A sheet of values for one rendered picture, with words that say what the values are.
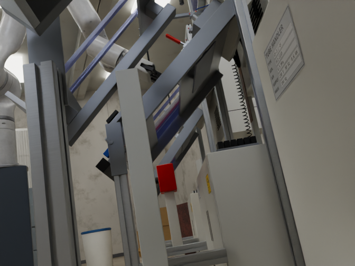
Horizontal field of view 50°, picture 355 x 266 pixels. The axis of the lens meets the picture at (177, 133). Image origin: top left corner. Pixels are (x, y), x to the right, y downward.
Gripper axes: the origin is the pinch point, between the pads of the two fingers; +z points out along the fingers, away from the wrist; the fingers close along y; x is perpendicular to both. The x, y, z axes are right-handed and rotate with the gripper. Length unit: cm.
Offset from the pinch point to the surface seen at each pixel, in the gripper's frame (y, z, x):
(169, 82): -10.0, 3.7, 3.0
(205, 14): -5.9, 1.9, -28.4
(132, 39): 582, -231, -249
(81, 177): 804, -238, 48
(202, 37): -9.9, 5.9, -17.3
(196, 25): -5.9, 0.9, -22.9
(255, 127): 56, 41, -19
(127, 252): -14, 19, 58
